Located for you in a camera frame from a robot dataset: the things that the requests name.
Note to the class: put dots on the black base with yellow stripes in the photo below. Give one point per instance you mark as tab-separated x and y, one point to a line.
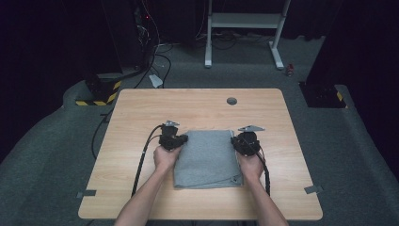
323	95
100	91

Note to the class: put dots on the grey tape strip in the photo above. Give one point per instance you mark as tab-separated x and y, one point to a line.
313	189
87	193

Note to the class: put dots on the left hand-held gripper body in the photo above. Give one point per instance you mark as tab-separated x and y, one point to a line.
169	139

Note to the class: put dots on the grey shorts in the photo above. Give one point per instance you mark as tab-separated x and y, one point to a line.
207	160

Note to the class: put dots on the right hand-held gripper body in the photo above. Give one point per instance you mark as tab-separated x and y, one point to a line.
248	142

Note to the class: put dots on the person's left hand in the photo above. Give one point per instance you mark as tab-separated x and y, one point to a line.
164	158

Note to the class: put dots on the person's right hand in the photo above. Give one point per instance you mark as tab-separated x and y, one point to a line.
251	168

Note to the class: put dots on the white metal stand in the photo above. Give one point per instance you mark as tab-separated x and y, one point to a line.
244	20

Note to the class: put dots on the grey paper scrap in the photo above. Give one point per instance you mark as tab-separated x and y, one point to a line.
156	80

